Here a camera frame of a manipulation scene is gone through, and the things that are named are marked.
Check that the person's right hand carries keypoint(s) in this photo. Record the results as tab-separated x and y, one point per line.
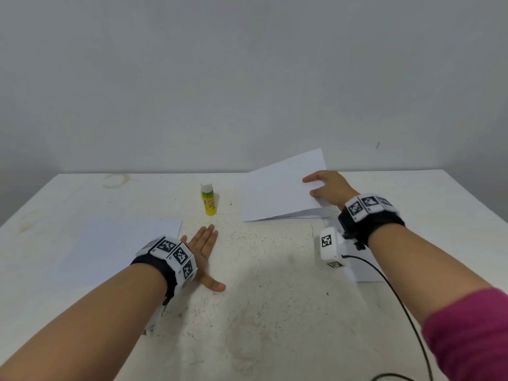
337	188

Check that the person's left hand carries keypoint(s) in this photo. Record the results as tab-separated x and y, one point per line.
202	251

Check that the yellow glue stick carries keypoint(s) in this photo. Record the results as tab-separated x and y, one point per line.
209	200

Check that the stack of white paper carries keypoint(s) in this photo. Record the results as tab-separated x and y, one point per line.
361	270
111	251

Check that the person's left forearm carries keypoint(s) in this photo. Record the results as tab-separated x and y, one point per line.
75	333

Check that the black marker wristband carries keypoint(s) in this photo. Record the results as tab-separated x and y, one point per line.
165	266
369	218

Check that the pink sleeve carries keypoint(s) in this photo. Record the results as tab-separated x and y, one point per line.
472	337

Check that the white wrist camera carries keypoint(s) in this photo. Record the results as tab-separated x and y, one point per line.
155	317
330	246

